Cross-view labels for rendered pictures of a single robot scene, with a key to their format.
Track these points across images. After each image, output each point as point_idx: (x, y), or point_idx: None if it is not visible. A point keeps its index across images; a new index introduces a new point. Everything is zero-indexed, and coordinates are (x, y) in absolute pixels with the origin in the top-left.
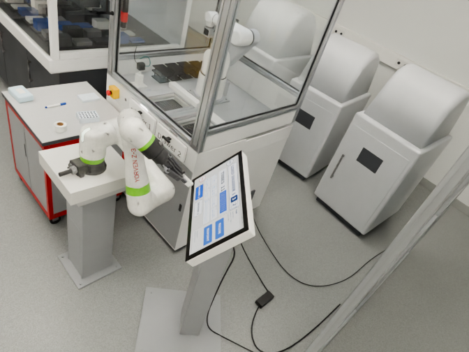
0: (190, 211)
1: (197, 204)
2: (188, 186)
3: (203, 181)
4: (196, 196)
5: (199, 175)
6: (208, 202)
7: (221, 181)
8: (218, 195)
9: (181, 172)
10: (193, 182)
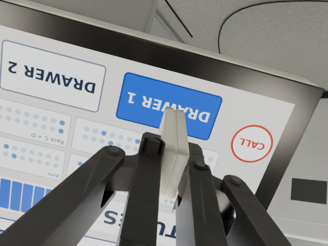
0: (65, 25)
1: (87, 77)
2: (163, 113)
3: (226, 145)
4: (151, 86)
5: (301, 134)
6: (42, 133)
7: (119, 214)
8: (46, 181)
9: (177, 203)
10: (286, 93)
